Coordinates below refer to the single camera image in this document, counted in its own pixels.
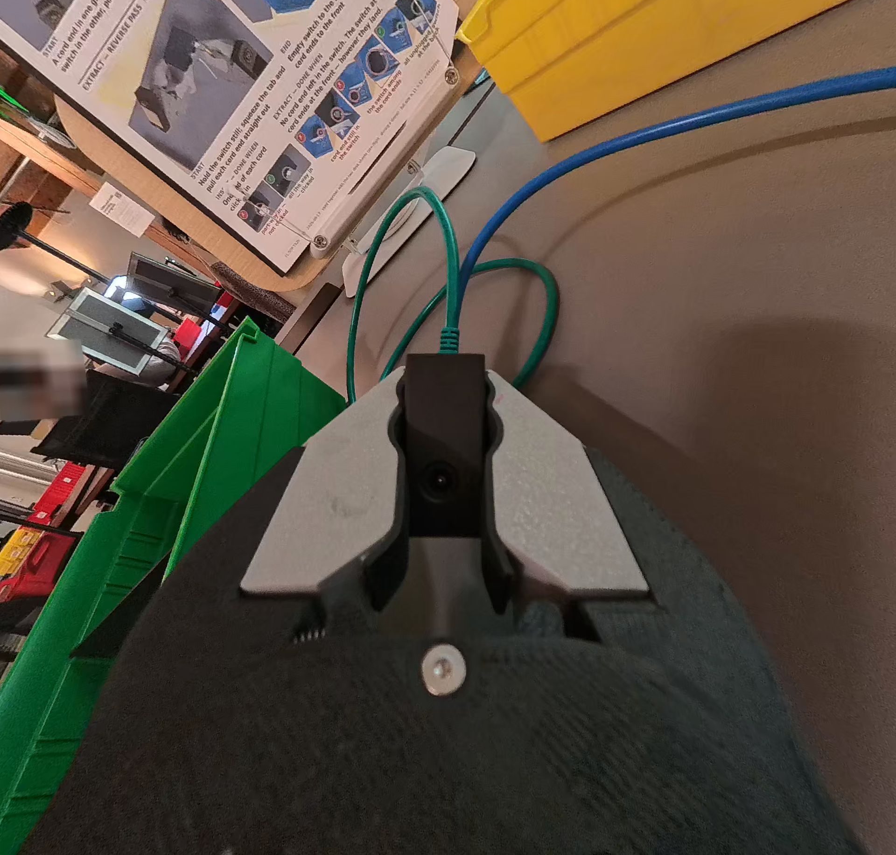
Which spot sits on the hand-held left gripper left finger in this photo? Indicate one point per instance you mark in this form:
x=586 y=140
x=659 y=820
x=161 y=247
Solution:
x=315 y=519

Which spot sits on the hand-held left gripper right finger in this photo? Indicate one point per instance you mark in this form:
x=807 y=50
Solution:
x=567 y=519

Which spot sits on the black network switch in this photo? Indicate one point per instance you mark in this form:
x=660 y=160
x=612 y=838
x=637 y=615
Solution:
x=444 y=435

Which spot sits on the yellow plastic bin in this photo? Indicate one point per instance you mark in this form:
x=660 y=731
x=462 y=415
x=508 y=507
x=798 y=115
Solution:
x=630 y=29

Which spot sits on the green plastic bin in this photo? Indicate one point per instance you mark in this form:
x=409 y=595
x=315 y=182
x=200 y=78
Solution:
x=210 y=449

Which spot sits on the red crate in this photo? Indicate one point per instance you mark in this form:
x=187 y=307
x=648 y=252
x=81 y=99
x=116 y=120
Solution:
x=192 y=330

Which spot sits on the black angular box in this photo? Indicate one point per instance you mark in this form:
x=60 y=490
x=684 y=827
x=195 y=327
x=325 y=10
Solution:
x=105 y=421

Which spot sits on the red toolbox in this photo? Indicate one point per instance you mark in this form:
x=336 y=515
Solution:
x=49 y=554

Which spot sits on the grey framed panel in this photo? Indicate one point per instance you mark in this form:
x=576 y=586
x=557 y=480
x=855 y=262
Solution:
x=105 y=330

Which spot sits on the wooden display board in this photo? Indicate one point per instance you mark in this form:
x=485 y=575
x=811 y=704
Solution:
x=210 y=243

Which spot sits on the white document stand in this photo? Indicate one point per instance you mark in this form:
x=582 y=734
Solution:
x=434 y=176

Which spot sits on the white label card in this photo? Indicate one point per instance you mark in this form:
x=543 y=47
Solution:
x=122 y=208

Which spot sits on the black disc on rod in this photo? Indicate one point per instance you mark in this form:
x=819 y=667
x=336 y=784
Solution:
x=15 y=222

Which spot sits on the printed instruction sheet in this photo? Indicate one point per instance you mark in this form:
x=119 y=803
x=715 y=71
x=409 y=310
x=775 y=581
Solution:
x=210 y=99

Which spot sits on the wooden shelf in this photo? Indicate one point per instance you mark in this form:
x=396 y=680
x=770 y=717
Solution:
x=35 y=148

